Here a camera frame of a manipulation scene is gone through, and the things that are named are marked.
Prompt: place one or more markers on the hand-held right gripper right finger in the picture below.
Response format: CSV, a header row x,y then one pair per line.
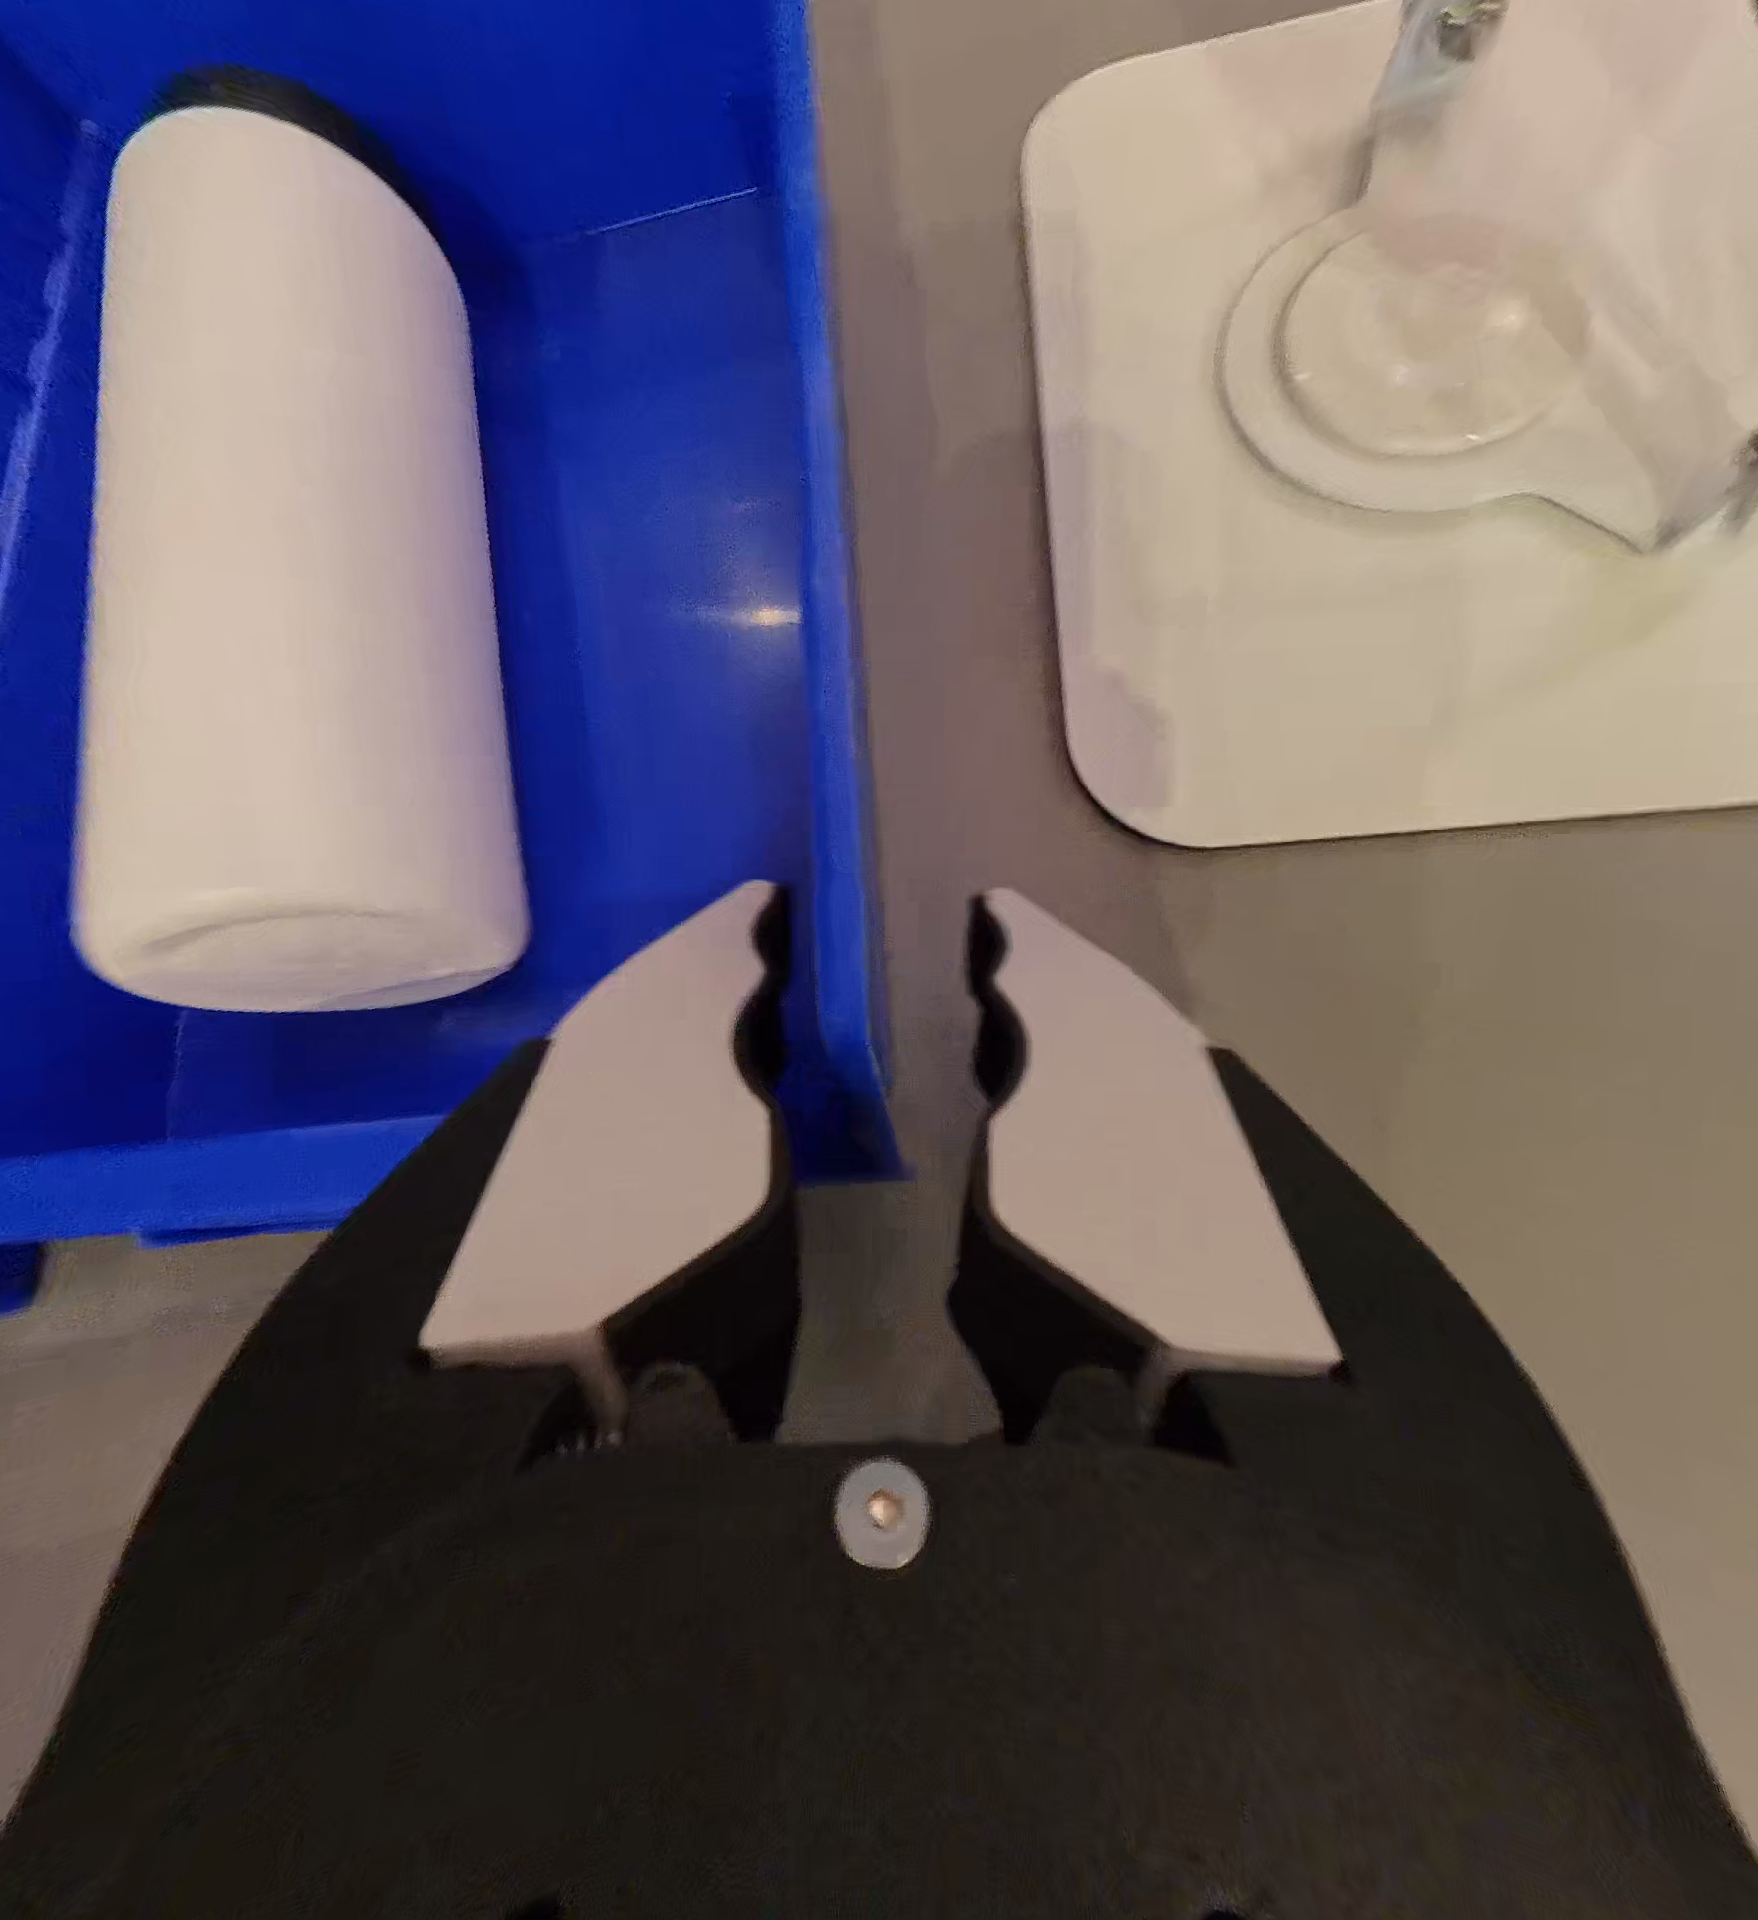
x,y
1134,1156

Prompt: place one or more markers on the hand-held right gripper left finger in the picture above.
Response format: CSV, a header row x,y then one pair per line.
x,y
617,1156

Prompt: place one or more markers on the white bottle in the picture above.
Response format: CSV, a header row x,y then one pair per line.
x,y
279,571

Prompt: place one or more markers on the blue plastic bin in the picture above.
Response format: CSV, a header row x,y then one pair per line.
x,y
667,451

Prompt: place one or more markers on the black bottle lid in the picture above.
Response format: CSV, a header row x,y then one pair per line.
x,y
275,105

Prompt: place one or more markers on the clear round stand foot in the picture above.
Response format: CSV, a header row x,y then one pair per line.
x,y
1419,332

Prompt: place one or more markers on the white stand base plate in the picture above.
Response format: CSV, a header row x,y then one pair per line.
x,y
1329,661

